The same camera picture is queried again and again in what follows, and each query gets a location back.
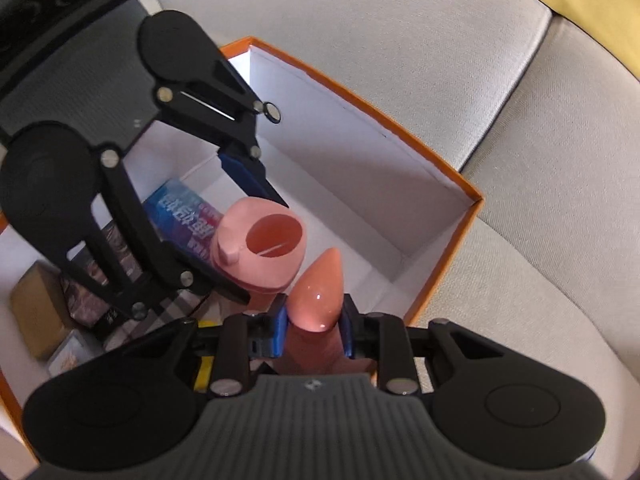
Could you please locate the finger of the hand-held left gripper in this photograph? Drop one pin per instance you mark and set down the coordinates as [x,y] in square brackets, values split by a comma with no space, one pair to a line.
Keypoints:
[240,172]
[220,285]

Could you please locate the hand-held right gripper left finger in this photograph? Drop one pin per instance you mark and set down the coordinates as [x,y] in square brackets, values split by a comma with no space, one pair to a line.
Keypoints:
[277,330]

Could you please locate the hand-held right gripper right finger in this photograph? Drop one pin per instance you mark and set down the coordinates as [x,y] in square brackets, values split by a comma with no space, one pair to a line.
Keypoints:
[348,330]

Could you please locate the pink bottle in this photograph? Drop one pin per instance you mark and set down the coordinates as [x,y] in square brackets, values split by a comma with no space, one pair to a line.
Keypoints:
[317,295]

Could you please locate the blue printed packet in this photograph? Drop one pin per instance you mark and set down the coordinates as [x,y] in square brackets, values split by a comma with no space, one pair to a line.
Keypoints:
[185,215]

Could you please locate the yellow round plastic piece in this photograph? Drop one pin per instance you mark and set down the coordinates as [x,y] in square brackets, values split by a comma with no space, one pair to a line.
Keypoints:
[202,375]

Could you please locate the orange cardboard box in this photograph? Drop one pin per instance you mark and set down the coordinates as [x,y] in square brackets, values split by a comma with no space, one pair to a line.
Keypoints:
[350,160]

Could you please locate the dark picture card box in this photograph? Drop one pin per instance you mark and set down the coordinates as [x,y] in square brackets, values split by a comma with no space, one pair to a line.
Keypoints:
[87,280]

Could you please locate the clear plastic box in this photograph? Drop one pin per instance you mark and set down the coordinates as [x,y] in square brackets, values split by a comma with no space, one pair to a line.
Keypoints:
[75,355]

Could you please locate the small brown cardboard box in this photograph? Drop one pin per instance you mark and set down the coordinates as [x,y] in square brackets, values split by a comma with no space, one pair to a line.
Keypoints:
[40,305]

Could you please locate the beige fabric sofa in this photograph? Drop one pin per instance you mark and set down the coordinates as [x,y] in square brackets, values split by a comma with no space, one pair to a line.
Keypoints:
[450,60]

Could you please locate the yellow pillow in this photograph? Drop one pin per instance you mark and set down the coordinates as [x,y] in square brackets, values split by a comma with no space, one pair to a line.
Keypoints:
[600,0]

